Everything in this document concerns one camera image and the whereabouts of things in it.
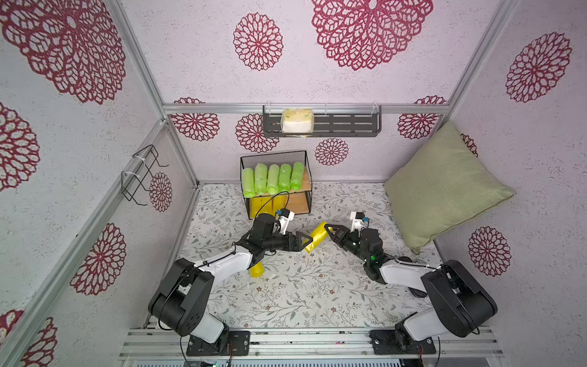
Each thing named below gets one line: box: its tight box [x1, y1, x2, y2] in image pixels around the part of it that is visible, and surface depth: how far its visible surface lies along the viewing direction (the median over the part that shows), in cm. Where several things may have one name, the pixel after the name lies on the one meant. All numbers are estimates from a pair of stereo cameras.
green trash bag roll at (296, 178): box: [289, 161, 305, 191], surface depth 97 cm
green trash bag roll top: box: [254, 162, 269, 195], surface depth 96 cm
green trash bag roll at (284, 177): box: [278, 163, 292, 193], surface depth 97 cm
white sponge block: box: [280, 107, 315, 134], surface depth 92 cm
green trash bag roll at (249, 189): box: [242, 167, 257, 199], surface depth 95 cm
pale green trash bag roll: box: [265, 163, 280, 195], surface depth 96 cm
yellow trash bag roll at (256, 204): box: [250, 197, 263, 219], surface depth 107 cm
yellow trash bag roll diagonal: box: [304, 221, 330, 254], surface depth 85 cm
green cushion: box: [385, 120, 516, 254], surface depth 84 cm
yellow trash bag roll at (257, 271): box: [249, 261, 266, 279], surface depth 89 cm
